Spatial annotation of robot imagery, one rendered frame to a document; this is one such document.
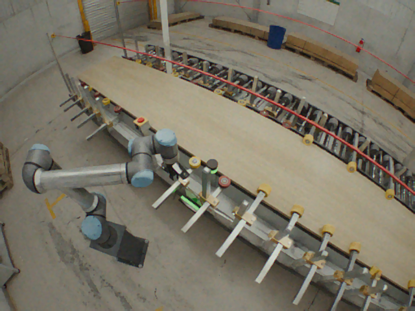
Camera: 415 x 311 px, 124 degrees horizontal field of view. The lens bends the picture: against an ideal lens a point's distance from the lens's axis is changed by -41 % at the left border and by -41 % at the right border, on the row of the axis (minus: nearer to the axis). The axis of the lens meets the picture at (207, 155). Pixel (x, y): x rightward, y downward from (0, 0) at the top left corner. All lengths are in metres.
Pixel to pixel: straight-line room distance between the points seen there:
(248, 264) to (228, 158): 1.14
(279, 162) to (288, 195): 0.26
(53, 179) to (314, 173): 1.58
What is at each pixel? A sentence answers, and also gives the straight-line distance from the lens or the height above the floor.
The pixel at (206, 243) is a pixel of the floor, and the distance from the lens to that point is 2.00.
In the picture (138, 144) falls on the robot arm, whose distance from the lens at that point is 0.84.
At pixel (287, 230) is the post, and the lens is 0.95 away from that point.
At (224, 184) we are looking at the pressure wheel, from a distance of 1.22.
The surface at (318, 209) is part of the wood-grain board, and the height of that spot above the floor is 0.90.
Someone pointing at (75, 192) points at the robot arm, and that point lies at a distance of 1.23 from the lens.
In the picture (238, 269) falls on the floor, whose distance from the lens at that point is 2.00.
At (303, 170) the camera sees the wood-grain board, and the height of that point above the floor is 0.90.
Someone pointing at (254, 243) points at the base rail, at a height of 0.70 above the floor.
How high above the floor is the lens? 1.97
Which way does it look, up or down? 53 degrees down
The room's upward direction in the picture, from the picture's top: 2 degrees clockwise
